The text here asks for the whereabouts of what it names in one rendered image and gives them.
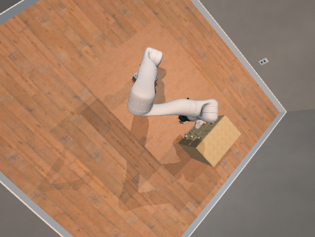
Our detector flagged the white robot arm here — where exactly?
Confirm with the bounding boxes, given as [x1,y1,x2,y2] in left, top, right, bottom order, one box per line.
[127,47,218,123]

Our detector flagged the small wooden chest of drawers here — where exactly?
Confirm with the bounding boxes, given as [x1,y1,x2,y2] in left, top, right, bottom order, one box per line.
[179,115,241,167]

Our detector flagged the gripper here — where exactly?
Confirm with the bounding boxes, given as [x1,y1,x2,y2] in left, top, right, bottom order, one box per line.
[179,115,205,129]

